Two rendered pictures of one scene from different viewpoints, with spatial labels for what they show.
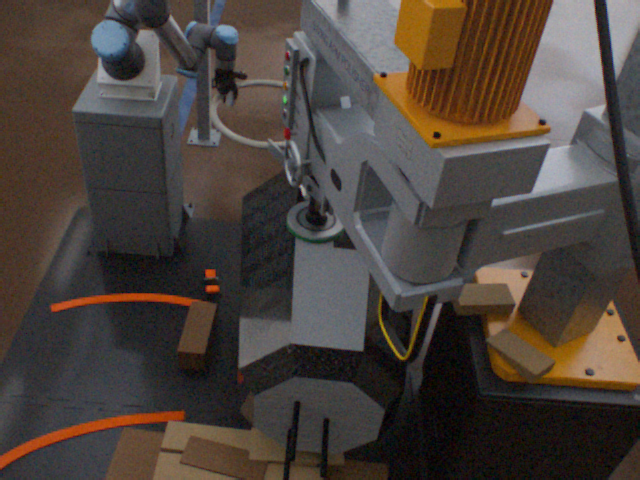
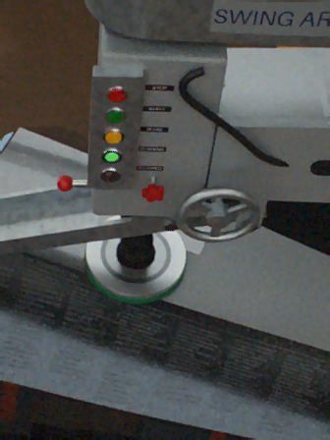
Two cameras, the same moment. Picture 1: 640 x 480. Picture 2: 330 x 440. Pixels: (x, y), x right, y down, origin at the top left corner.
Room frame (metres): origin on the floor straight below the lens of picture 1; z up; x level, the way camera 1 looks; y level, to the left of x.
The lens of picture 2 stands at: (1.49, 1.08, 2.50)
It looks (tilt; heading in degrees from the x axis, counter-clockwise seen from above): 54 degrees down; 286
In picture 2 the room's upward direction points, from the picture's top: 8 degrees clockwise
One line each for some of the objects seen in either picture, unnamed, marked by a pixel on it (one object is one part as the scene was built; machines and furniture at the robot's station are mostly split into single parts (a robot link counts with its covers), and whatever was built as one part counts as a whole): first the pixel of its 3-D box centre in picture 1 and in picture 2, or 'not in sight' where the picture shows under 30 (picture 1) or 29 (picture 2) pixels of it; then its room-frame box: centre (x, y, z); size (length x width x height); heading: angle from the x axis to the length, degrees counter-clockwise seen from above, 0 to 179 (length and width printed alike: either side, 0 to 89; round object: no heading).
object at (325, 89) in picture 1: (338, 119); (196, 104); (1.77, -0.03, 1.32); 0.36 x 0.22 x 0.45; 25
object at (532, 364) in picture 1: (519, 351); not in sight; (1.36, -0.69, 0.80); 0.20 x 0.10 x 0.05; 40
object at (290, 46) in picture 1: (290, 85); (113, 130); (1.86, 0.14, 1.37); 0.08 x 0.03 x 0.28; 25
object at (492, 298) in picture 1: (482, 298); not in sight; (1.58, -0.60, 0.81); 0.20 x 0.10 x 0.05; 101
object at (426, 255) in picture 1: (424, 231); not in sight; (1.25, -0.27, 1.34); 0.19 x 0.19 x 0.20
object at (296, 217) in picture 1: (316, 219); (136, 254); (1.85, 0.00, 0.84); 0.21 x 0.21 x 0.01
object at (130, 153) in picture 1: (135, 166); not in sight; (2.60, 0.94, 0.43); 0.50 x 0.50 x 0.85; 4
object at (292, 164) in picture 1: (303, 163); (217, 199); (1.69, 0.06, 1.20); 0.15 x 0.10 x 0.15; 25
